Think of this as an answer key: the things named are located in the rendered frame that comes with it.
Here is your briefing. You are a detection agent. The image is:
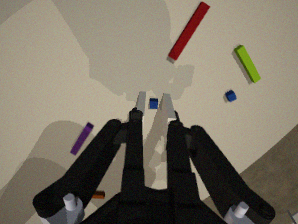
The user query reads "purple rod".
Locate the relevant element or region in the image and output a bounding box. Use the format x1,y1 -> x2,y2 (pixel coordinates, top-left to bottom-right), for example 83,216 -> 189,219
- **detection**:
70,122 -> 94,155

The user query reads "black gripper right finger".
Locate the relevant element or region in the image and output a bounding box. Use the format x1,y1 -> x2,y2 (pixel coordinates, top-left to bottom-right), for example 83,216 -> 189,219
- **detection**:
161,93 -> 276,224

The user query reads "orange rod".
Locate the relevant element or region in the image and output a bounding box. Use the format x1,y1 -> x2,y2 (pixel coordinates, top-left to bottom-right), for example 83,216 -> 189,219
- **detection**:
92,191 -> 105,199

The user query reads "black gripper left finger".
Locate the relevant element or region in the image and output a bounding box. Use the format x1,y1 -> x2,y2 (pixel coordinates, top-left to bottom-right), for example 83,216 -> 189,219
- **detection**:
33,91 -> 147,224

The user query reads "lime green rod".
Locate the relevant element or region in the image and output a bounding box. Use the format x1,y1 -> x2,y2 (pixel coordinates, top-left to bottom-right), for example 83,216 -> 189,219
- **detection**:
233,45 -> 261,83

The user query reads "red rod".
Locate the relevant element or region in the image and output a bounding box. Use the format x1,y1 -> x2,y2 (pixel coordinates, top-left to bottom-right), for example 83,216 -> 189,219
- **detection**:
168,1 -> 210,61

